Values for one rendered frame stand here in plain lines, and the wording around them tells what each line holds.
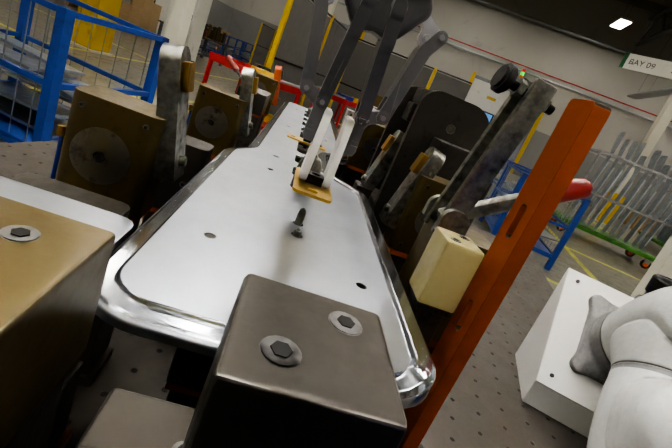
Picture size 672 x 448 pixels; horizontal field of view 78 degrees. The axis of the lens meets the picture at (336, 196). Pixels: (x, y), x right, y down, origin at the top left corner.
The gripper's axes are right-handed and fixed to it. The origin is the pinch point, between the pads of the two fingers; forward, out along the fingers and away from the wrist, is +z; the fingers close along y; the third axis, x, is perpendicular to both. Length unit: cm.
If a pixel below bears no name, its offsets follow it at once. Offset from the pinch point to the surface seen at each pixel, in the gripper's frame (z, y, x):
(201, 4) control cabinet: -40, 312, -1070
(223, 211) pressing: 8.3, 7.0, 3.6
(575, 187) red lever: -5.4, -24.7, 1.1
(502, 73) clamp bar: -12.4, -12.6, 0.7
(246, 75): -0.6, 14.7, -38.6
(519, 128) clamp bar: -8.5, -15.9, 2.0
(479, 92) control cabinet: -73, -276, -683
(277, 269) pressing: 8.4, 1.1, 11.0
